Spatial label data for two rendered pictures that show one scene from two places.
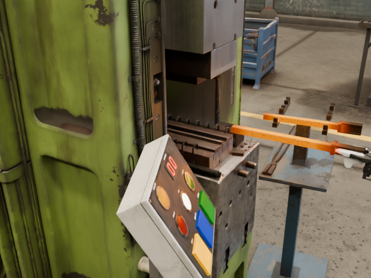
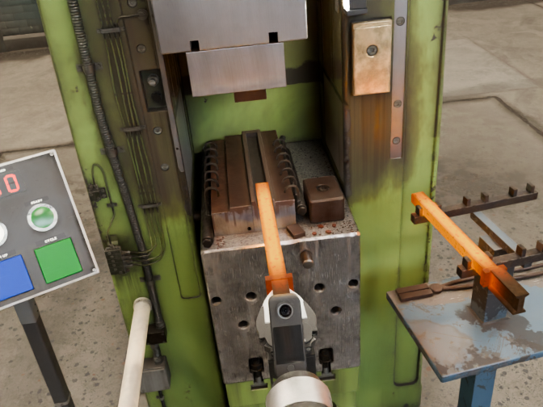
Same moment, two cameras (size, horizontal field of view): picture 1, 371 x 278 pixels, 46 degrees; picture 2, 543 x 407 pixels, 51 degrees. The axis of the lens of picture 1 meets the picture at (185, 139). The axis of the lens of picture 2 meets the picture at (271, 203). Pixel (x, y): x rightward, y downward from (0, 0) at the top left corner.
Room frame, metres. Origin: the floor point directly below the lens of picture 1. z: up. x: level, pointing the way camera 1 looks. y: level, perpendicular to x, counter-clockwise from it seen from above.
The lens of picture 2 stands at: (0.86, -1.12, 1.68)
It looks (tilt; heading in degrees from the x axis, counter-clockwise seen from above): 31 degrees down; 56
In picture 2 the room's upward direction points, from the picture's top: 5 degrees counter-clockwise
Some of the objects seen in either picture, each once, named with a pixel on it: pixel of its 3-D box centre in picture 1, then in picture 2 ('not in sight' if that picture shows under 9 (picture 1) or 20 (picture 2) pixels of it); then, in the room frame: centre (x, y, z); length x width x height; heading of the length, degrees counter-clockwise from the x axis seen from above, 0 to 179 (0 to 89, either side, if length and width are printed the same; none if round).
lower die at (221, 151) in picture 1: (174, 140); (248, 176); (1.57, 0.04, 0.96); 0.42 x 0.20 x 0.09; 59
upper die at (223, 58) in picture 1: (172, 51); (233, 43); (1.57, 0.04, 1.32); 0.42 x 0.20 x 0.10; 59
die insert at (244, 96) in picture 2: (167, 68); (246, 69); (1.61, 0.07, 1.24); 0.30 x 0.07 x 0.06; 59
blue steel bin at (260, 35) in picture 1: (224, 47); not in sight; (5.60, -0.52, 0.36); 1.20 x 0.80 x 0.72; 65
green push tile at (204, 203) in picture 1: (205, 207); (58, 260); (1.03, -0.06, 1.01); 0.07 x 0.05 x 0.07; 174
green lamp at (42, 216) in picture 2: (189, 181); (42, 217); (1.03, -0.01, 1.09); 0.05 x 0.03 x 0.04; 149
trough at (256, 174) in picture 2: (177, 129); (256, 163); (1.59, 0.03, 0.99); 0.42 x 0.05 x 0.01; 59
